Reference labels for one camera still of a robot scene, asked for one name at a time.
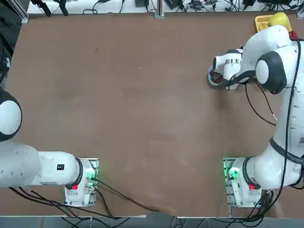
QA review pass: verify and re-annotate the black cable across table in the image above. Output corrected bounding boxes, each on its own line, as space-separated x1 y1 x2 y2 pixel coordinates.
95 179 165 212

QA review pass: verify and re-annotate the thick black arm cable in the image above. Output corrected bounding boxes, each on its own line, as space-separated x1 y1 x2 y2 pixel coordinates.
8 186 119 220
244 39 304 220

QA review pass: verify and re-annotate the yellow plastic tray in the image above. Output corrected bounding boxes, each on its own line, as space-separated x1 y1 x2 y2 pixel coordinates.
255 14 293 33

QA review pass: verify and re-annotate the light blue bowl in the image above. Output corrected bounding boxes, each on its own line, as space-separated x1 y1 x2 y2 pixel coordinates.
207 66 226 88

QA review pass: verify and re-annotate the large yellow-green apple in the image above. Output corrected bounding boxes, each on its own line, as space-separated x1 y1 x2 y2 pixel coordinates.
268 11 290 27

